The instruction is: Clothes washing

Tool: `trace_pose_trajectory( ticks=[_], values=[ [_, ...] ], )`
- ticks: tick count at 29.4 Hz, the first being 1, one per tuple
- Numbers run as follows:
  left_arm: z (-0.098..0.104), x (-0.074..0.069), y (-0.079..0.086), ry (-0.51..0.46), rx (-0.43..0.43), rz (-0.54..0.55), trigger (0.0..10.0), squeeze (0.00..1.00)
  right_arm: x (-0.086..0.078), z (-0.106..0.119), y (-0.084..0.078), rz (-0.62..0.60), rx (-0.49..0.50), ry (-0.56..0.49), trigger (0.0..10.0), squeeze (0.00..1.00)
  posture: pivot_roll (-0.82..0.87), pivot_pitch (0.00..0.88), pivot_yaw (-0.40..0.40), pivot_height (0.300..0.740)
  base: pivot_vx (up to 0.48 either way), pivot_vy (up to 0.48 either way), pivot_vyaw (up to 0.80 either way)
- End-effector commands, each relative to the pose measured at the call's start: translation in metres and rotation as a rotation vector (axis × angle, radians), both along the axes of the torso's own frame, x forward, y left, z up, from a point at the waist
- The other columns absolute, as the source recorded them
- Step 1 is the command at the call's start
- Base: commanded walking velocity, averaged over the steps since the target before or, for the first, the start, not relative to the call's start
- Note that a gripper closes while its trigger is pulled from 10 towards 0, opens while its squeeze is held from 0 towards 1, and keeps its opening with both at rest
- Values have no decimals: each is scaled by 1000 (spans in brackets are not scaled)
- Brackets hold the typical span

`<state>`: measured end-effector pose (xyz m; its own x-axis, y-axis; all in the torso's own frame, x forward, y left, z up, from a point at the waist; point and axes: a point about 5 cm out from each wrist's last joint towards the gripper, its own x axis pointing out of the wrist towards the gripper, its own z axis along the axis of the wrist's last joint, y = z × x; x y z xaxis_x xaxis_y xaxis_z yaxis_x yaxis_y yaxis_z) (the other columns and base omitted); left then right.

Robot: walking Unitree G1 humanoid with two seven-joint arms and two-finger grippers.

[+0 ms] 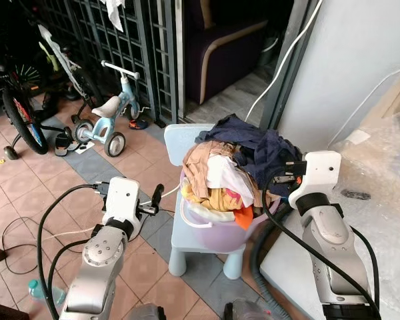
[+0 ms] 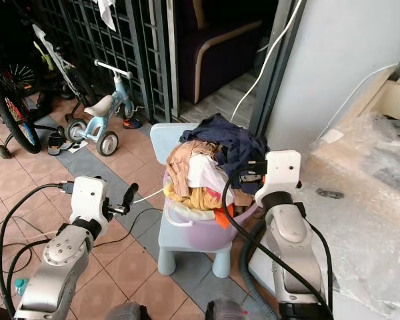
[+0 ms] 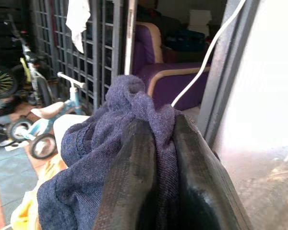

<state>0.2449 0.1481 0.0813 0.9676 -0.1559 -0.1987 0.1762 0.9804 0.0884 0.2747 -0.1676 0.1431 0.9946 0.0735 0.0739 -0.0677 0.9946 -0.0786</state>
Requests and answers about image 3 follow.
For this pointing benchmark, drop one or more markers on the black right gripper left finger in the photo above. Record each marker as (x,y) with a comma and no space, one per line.
(127,177)

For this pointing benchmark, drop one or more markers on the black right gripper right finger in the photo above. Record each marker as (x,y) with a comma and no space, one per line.
(206,182)

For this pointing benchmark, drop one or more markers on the navy blue knit garment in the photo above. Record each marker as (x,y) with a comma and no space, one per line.
(91,172)

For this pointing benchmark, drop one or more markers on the dark blue clothes pile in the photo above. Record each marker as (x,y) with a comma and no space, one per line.
(184,39)

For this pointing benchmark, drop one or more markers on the white laundry basket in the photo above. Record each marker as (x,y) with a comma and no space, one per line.
(67,127)

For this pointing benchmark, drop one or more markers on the light blue children's tricycle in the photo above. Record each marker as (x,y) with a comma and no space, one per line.
(50,119)

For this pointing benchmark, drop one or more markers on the yellow cloth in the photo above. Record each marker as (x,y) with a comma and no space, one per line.
(31,206)

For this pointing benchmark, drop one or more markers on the purple sofa with beige trim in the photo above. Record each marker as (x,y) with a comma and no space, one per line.
(168,81)

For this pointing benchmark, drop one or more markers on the grey metal grille gate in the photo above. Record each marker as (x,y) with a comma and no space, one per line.
(86,60)

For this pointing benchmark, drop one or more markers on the children's bicycle with green spokes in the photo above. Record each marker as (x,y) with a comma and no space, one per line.
(19,72)

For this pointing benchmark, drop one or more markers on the white boxes stack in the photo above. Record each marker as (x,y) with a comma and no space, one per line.
(199,22)

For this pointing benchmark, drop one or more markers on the white hanging cloth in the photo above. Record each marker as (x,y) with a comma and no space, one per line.
(77,21)

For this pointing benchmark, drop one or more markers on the grey door frame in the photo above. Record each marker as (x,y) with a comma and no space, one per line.
(228,72)

